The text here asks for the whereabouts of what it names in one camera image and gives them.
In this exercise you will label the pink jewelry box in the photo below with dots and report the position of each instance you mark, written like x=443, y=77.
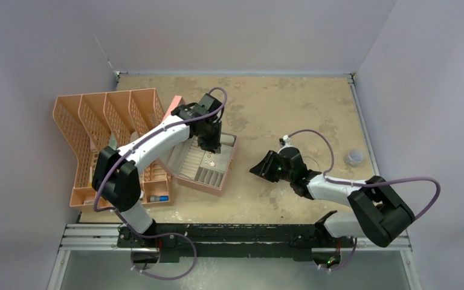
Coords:
x=185, y=164

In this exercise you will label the grey oval bracelet pillow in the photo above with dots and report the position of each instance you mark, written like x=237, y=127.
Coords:
x=227, y=140

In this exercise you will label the blue capped marker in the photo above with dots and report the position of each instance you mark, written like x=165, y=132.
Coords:
x=156, y=198

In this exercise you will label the small clear plastic cup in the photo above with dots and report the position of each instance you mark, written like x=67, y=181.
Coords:
x=354, y=157

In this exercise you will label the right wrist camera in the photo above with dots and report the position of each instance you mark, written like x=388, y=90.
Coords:
x=285, y=141

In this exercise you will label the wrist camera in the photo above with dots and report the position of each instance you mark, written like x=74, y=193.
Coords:
x=285, y=141
x=207, y=104

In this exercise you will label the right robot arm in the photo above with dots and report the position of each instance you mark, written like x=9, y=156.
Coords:
x=378, y=212

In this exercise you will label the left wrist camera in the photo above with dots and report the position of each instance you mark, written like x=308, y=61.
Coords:
x=207, y=104

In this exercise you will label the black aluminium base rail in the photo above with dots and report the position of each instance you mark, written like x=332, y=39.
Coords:
x=299, y=242

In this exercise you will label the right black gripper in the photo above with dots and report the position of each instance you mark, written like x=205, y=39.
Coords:
x=263, y=168

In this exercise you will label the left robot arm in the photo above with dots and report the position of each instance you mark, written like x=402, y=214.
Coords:
x=116, y=176

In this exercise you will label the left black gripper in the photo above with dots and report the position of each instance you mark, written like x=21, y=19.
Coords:
x=213, y=145

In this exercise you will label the orange plastic organizer rack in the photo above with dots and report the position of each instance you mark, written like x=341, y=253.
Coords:
x=90, y=122

